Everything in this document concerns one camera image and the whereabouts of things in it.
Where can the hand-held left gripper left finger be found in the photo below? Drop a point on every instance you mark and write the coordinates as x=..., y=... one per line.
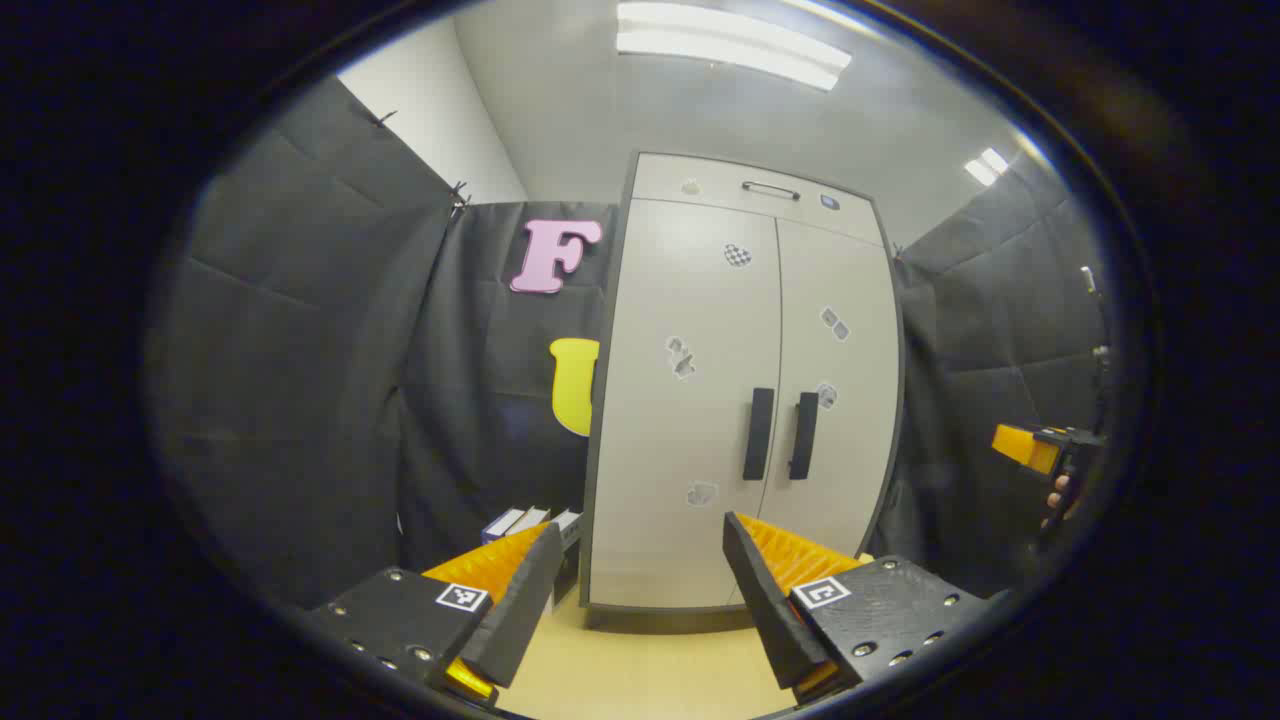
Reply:
x=520, y=610

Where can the grey double-door shoe cabinet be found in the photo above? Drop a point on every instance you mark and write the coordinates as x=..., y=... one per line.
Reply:
x=586, y=575

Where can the long ceiling light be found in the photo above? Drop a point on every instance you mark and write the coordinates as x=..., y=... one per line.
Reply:
x=730, y=45

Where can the grey cabinet door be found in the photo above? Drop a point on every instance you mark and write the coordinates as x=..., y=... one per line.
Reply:
x=660, y=450
x=850, y=440

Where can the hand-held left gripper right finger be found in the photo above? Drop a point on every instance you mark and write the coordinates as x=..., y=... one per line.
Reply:
x=765, y=600

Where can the blue book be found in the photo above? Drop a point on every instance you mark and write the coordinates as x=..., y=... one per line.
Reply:
x=500, y=525

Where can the small ceiling light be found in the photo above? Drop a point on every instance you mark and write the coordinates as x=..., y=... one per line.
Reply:
x=985, y=167

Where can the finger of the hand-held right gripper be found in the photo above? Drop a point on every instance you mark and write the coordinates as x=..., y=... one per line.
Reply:
x=1025, y=447

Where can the black backdrop cloth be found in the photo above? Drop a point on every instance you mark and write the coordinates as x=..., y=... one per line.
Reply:
x=300, y=350

